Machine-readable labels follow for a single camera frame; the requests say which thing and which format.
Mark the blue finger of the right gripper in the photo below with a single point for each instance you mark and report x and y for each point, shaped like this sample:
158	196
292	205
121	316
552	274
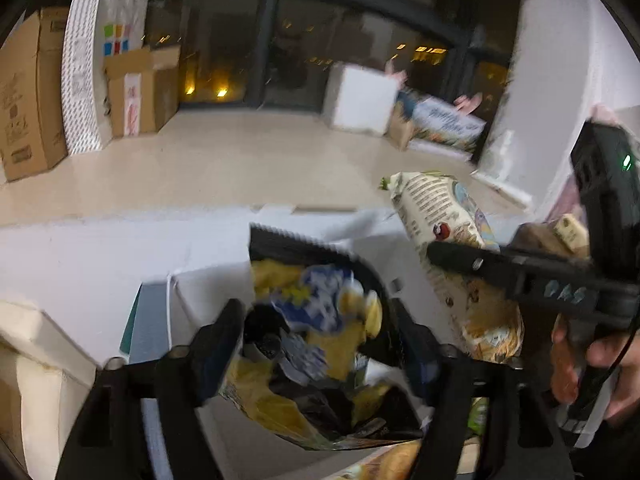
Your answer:
474	262

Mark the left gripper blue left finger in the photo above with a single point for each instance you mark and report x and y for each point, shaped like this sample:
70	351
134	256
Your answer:
213	348

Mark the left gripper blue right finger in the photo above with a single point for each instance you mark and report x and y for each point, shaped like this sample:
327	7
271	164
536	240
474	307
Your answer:
418	352

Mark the beige cartoon snack bag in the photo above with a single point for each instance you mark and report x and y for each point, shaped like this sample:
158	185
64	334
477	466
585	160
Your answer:
453	240

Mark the black grey chips bag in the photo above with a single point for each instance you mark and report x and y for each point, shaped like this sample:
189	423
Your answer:
318	318

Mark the person right hand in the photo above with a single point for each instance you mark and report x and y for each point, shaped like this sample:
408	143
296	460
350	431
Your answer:
601	354

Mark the wooden side table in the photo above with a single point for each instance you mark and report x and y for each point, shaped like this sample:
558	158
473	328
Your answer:
539	237

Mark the yellow patterned small box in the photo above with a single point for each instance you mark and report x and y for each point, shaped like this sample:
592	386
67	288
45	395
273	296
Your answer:
573	235

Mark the white lotion bottle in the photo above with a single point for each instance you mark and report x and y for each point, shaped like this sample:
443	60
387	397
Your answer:
499	155

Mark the white open storage box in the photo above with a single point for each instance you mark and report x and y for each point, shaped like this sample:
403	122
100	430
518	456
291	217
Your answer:
227	445

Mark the long printed gift box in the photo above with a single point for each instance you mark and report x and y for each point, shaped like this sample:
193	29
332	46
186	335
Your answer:
430	119

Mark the white cushioned sofa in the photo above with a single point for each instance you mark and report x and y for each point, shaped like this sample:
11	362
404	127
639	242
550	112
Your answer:
45	379

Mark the white foam block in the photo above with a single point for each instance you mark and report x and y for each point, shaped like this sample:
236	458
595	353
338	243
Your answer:
359	99

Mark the small open cardboard box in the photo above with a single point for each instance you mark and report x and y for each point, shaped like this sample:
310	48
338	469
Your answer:
143	90

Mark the tall brown cardboard box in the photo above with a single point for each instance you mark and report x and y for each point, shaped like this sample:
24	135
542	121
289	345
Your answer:
32	135

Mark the white dotted paper bag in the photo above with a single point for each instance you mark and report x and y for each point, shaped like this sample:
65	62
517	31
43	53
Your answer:
95	31

